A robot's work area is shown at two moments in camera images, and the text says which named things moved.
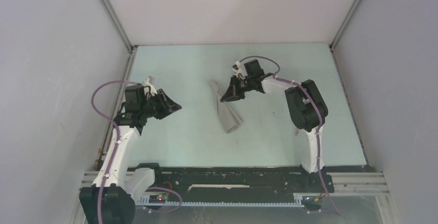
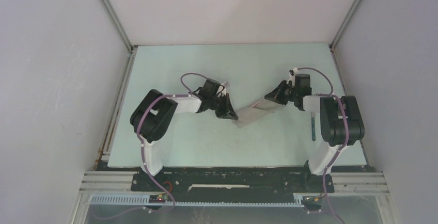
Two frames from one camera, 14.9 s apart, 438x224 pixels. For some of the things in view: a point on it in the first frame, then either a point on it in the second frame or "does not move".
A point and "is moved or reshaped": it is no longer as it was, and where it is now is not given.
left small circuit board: [159, 198] does not move
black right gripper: [233, 93] → [276, 95]
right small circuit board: [312, 200] does not move
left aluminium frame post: [115, 21] does not move
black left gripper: [166, 110] → [227, 107]
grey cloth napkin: [230, 118] is moved or reshaped
